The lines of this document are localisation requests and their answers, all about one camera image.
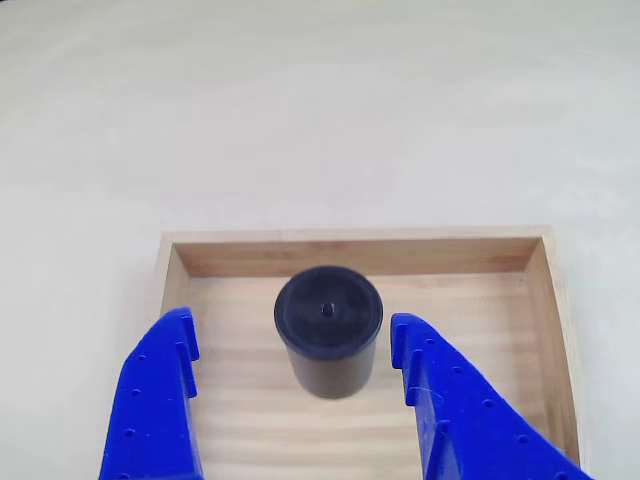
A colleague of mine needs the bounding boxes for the black plastic cylinder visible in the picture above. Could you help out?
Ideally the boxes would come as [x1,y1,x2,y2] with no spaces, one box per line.
[272,265,385,401]

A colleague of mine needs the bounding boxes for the shallow wooden box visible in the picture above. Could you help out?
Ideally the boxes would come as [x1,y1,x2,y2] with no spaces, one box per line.
[148,225,587,480]

